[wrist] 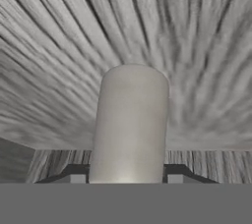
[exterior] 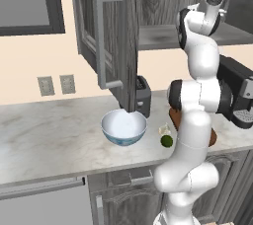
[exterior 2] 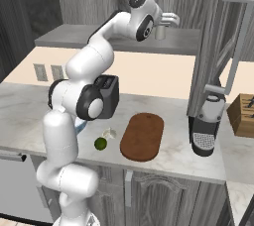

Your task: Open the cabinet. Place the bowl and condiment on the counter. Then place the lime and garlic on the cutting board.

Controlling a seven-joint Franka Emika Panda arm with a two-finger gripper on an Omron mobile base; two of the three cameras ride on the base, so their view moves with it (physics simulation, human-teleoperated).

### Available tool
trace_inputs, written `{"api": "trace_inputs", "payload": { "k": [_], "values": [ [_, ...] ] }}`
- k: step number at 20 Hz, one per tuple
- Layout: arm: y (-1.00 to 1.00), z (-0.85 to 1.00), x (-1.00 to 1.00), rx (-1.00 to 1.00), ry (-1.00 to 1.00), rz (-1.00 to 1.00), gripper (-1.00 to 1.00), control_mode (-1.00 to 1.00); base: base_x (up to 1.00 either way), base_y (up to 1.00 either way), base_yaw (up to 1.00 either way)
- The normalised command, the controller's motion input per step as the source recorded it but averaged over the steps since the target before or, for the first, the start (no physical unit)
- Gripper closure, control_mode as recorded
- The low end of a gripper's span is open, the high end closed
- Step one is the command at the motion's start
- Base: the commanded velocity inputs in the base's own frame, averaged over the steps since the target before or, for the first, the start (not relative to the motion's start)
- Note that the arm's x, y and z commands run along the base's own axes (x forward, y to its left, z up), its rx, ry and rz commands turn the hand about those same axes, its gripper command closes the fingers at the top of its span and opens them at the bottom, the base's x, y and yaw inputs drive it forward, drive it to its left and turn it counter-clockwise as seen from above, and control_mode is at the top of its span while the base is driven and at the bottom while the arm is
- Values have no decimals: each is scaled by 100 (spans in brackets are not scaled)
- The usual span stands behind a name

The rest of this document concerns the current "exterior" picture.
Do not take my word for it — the white and blue bowl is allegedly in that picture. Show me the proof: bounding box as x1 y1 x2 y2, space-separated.
100 109 148 147

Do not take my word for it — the white garlic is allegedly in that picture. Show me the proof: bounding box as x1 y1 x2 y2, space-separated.
158 122 173 137

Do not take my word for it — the brown wooden cutting board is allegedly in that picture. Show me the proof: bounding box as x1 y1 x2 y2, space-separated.
168 106 218 147

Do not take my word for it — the green lime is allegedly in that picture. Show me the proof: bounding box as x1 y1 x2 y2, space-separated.
160 134 174 149

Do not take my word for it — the grey wood base cabinet door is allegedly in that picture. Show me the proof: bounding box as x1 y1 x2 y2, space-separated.
192 149 253 225
88 187 166 225

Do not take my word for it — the dark grey cabinet door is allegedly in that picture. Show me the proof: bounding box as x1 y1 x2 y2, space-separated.
226 0 253 36

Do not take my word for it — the grey wood drawer front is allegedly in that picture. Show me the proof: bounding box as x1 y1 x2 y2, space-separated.
86 165 166 194

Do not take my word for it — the black coffee machine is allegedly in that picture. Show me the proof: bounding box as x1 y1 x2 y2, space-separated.
216 54 253 130

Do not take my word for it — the dark framed window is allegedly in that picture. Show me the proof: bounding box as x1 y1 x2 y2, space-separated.
0 0 66 37

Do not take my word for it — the grey dishwasher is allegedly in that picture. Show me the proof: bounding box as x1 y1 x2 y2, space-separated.
0 176 95 225

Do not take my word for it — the grey wall outlet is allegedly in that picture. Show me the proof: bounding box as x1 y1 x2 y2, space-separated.
59 74 76 95
37 76 55 98

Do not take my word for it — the grey drawer handle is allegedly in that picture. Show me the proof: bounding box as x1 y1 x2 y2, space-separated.
129 169 155 188

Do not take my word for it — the grey wood wall cabinet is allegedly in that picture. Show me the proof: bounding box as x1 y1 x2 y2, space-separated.
137 0 253 51

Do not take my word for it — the grey base cabinet door handle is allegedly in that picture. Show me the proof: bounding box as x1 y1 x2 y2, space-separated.
95 194 105 225

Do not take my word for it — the grey dishwasher handle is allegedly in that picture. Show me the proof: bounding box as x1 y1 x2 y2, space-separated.
0 177 87 201

